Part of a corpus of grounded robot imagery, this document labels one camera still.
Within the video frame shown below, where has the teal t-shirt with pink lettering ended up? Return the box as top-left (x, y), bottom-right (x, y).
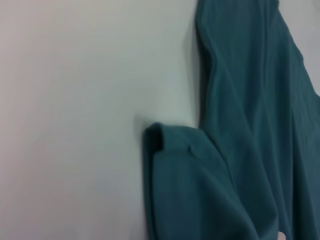
top-left (142, 0), bottom-right (320, 240)

